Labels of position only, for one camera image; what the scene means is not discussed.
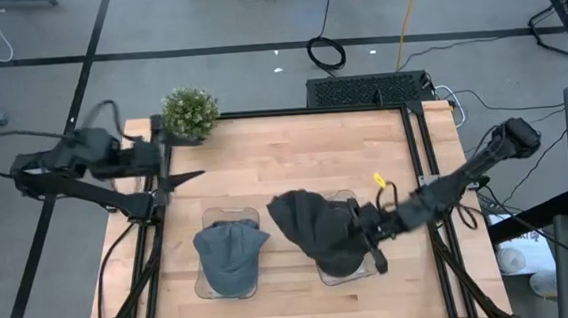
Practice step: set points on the black diagonal bar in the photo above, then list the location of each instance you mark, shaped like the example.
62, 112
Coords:
528, 217

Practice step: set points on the blue-grey baseball cap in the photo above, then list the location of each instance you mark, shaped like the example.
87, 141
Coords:
231, 258

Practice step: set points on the clear plastic tray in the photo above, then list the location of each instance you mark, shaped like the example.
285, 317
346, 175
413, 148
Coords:
344, 195
230, 214

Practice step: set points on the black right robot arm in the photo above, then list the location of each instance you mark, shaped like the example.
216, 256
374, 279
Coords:
465, 176

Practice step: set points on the black aluminium table frame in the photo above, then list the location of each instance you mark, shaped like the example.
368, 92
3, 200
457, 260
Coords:
311, 111

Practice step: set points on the white rounded object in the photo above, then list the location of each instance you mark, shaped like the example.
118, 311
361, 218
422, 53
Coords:
543, 283
511, 261

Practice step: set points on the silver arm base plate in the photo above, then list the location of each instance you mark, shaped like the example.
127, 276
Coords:
427, 181

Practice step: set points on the small green potted plant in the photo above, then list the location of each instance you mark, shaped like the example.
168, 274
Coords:
190, 113

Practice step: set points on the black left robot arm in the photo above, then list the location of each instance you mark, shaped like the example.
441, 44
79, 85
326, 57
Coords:
88, 152

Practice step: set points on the dark grey baseball cap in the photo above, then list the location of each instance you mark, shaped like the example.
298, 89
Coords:
342, 269
308, 222

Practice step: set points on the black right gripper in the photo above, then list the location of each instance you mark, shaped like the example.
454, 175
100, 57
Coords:
381, 222

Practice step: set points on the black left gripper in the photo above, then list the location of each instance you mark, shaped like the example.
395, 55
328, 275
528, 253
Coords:
143, 159

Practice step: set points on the black computer case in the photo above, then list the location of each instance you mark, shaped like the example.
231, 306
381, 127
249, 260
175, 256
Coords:
359, 91

